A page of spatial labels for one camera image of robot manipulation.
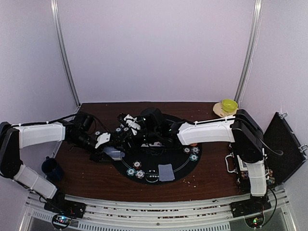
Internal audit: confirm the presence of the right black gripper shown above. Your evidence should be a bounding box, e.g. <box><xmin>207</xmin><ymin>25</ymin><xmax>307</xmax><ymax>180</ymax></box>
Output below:
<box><xmin>114</xmin><ymin>128</ymin><xmax>160</xmax><ymax>155</ymax></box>

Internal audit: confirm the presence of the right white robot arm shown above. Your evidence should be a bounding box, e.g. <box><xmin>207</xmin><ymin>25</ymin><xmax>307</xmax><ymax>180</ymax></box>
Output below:
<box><xmin>115</xmin><ymin>108</ymin><xmax>267</xmax><ymax>213</ymax></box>

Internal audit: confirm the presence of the right aluminium frame post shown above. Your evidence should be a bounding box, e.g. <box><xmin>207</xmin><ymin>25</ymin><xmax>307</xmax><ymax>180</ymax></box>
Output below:
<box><xmin>234</xmin><ymin>0</ymin><xmax>263</xmax><ymax>105</ymax></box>

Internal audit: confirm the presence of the face down card front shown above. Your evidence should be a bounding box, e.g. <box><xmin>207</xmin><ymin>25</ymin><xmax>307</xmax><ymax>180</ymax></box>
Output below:
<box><xmin>158</xmin><ymin>164</ymin><xmax>175</xmax><ymax>182</ymax></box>

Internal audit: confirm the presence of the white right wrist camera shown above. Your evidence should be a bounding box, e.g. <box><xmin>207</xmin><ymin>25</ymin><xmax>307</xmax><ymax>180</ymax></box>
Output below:
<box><xmin>117</xmin><ymin>113</ymin><xmax>141</xmax><ymax>136</ymax></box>

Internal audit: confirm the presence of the left aluminium frame post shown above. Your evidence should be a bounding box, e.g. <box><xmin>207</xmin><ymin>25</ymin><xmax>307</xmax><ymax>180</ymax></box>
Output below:
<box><xmin>50</xmin><ymin>0</ymin><xmax>81</xmax><ymax>108</ymax></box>

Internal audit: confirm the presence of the black white chip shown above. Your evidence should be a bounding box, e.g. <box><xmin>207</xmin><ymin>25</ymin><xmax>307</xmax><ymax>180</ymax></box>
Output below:
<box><xmin>183</xmin><ymin>147</ymin><xmax>191</xmax><ymax>154</ymax></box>
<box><xmin>132</xmin><ymin>161</ymin><xmax>141</xmax><ymax>169</ymax></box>

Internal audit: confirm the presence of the black poker case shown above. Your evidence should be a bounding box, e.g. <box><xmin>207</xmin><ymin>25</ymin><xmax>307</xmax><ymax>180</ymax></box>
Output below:
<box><xmin>230</xmin><ymin>109</ymin><xmax>307</xmax><ymax>192</ymax></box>

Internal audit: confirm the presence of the playing card deck in case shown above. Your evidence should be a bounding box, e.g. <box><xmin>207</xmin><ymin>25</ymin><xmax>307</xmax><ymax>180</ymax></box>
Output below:
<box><xmin>237</xmin><ymin>156</ymin><xmax>248</xmax><ymax>171</ymax></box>

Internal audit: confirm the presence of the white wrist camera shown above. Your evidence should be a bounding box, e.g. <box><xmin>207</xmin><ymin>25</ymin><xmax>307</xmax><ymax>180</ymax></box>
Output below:
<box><xmin>95</xmin><ymin>132</ymin><xmax>111</xmax><ymax>149</ymax></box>
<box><xmin>117</xmin><ymin>113</ymin><xmax>141</xmax><ymax>136</ymax></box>

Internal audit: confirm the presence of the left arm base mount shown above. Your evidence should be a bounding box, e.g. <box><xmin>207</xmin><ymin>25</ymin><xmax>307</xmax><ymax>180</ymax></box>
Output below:
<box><xmin>44</xmin><ymin>194</ymin><xmax>86</xmax><ymax>218</ymax></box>

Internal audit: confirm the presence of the aluminium frame post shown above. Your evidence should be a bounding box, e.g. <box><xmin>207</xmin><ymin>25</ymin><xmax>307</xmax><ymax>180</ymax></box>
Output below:
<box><xmin>50</xmin><ymin>0</ymin><xmax>81</xmax><ymax>108</ymax></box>
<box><xmin>234</xmin><ymin>0</ymin><xmax>263</xmax><ymax>105</ymax></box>

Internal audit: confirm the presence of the dark blue mug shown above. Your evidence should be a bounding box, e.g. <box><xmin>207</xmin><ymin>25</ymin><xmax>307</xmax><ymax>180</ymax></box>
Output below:
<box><xmin>41</xmin><ymin>156</ymin><xmax>64</xmax><ymax>182</ymax></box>

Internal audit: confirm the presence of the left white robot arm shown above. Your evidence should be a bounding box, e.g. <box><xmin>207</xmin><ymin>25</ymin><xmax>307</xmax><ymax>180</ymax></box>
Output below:
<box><xmin>0</xmin><ymin>113</ymin><xmax>125</xmax><ymax>214</ymax></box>

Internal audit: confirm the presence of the poker chips row in case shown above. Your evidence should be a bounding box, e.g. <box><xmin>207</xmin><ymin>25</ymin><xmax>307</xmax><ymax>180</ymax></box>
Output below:
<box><xmin>241</xmin><ymin>169</ymin><xmax>276</xmax><ymax>185</ymax></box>

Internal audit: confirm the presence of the green plastic bowl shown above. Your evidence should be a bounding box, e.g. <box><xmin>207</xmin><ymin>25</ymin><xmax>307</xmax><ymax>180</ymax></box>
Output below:
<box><xmin>221</xmin><ymin>99</ymin><xmax>238</xmax><ymax>112</ymax></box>

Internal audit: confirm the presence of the aluminium front rail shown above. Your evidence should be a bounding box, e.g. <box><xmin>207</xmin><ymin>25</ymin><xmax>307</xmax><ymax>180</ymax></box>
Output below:
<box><xmin>17</xmin><ymin>190</ymin><xmax>300</xmax><ymax>231</ymax></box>

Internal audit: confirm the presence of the beige plate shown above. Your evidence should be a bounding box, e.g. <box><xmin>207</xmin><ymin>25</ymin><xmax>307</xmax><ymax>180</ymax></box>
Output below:
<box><xmin>213</xmin><ymin>102</ymin><xmax>239</xmax><ymax>117</ymax></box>

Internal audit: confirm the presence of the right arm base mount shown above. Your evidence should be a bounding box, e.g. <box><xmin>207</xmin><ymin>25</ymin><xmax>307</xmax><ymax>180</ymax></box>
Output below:
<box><xmin>230</xmin><ymin>193</ymin><xmax>271</xmax><ymax>218</ymax></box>

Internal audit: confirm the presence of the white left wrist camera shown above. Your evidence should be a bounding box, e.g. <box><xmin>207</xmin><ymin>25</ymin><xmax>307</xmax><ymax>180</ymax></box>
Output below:
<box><xmin>95</xmin><ymin>132</ymin><xmax>111</xmax><ymax>149</ymax></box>

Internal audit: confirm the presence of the grey card deck box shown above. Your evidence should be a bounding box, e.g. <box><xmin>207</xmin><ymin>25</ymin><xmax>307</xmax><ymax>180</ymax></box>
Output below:
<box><xmin>103</xmin><ymin>147</ymin><xmax>125</xmax><ymax>161</ymax></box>

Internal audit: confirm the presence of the round black poker mat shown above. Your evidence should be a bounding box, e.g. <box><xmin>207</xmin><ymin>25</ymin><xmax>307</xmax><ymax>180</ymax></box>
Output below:
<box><xmin>106</xmin><ymin>108</ymin><xmax>202</xmax><ymax>184</ymax></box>

